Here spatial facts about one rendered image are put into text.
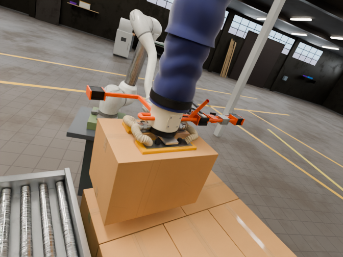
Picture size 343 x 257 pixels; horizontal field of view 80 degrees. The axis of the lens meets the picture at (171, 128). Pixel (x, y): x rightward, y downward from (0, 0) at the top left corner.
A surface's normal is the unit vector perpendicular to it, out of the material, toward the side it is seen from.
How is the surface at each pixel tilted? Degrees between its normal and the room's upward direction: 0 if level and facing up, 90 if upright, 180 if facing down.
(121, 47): 90
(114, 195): 90
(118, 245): 0
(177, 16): 101
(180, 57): 71
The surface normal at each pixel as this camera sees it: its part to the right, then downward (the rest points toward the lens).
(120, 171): 0.48, 0.51
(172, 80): -0.28, 0.08
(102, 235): 0.30, -0.86
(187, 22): -0.40, 0.42
